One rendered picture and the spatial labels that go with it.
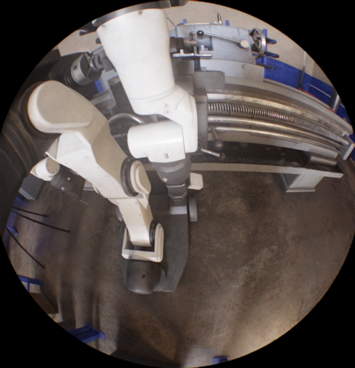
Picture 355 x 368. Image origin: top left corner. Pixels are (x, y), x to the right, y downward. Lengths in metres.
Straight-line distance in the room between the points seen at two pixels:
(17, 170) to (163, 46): 0.23
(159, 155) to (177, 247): 0.61
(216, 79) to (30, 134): 0.61
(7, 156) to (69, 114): 0.12
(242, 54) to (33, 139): 0.81
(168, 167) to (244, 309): 1.02
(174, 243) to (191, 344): 0.83
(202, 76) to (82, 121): 0.49
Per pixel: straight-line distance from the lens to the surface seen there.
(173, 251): 0.77
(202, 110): 0.50
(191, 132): 0.19
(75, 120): 0.24
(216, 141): 0.43
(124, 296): 1.10
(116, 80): 0.38
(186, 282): 0.94
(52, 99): 0.23
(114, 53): 0.15
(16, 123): 0.22
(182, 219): 0.80
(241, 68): 0.75
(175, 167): 0.26
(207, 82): 0.61
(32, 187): 2.91
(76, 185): 0.59
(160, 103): 0.16
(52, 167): 0.48
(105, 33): 0.15
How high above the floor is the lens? 0.93
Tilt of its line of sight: 54 degrees down
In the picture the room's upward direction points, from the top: 12 degrees counter-clockwise
